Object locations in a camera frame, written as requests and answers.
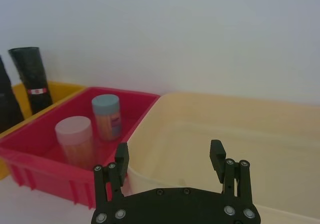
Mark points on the yellow plastic bin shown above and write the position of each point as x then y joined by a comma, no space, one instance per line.
62,90

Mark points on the red plastic bin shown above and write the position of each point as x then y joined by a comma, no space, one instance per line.
45,139

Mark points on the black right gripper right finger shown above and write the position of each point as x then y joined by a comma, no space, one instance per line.
218,159

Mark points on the clear jar with blue lid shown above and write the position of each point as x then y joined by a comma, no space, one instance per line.
106,116

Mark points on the cream plastic bin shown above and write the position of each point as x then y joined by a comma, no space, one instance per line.
200,124

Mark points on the clear jar with white lid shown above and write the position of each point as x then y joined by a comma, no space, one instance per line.
75,139

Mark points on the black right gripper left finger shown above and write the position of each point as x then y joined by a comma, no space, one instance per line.
122,164

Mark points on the black tube with red-white label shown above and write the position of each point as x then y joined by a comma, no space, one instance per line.
31,71

